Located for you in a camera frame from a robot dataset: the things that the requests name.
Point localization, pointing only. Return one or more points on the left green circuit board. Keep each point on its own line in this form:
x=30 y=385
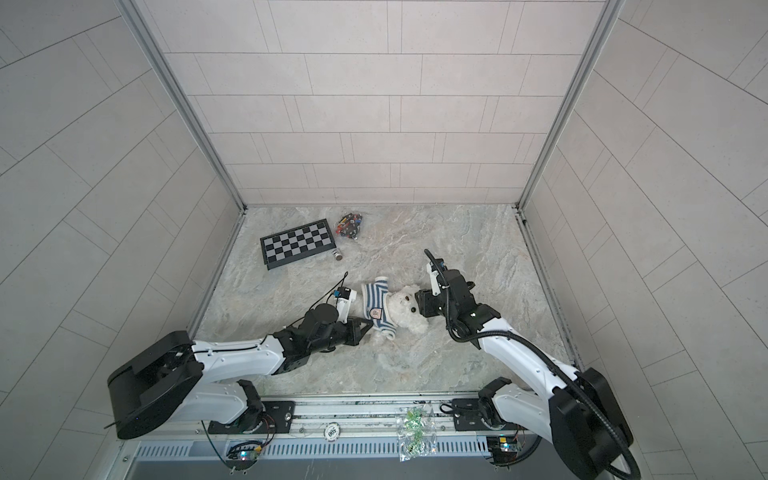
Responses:
x=242 y=456

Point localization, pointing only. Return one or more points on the white teddy bear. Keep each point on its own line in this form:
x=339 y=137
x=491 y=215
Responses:
x=402 y=309

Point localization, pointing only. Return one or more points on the black white chessboard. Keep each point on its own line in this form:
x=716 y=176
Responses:
x=297 y=243

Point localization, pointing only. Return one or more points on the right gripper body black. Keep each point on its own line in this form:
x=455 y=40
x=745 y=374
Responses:
x=429 y=302

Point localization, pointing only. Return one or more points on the aluminium front rail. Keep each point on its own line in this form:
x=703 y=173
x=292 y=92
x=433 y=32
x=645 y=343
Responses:
x=360 y=414

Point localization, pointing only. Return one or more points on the green circuit board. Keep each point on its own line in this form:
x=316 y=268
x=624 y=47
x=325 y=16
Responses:
x=242 y=456
x=503 y=450

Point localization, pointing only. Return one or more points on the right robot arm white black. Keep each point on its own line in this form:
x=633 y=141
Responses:
x=542 y=375

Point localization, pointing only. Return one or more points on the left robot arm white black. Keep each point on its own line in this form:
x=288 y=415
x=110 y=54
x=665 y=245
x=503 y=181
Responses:
x=178 y=379

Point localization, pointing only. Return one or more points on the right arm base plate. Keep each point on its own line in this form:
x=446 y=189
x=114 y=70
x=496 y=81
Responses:
x=467 y=416

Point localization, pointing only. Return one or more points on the blue white striped shirt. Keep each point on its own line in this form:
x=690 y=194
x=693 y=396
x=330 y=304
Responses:
x=374 y=297

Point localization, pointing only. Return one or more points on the clear bag green parts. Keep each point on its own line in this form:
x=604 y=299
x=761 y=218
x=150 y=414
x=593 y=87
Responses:
x=416 y=433

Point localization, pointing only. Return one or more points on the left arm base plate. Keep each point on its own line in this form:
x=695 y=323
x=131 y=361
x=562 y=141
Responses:
x=271 y=417

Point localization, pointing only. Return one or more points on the right green circuit board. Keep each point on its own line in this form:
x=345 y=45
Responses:
x=503 y=450

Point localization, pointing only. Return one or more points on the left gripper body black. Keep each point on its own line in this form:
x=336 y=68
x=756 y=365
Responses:
x=351 y=330

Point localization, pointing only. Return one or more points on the bag of colourful small pieces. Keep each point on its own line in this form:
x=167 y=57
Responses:
x=349 y=225

